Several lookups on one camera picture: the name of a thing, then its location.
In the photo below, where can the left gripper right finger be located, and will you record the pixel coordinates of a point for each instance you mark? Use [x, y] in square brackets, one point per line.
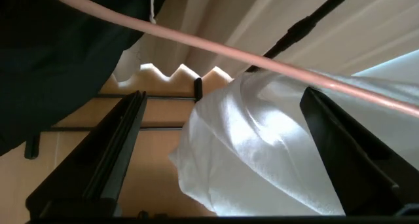
[353, 165]

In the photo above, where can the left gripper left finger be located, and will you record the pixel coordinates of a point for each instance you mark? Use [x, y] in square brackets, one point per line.
[85, 175]

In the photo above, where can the white garment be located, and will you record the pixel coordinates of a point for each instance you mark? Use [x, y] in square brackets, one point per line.
[245, 152]

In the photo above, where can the black shorts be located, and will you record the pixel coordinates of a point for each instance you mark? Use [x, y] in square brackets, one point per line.
[49, 70]

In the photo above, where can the pink clothes hanger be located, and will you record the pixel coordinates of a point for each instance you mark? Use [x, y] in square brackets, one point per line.
[229, 52]

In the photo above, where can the black clothes rack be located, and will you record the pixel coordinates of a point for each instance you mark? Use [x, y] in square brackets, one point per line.
[301, 29]

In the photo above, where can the beige curtain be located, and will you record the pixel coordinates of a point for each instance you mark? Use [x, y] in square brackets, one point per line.
[360, 30]

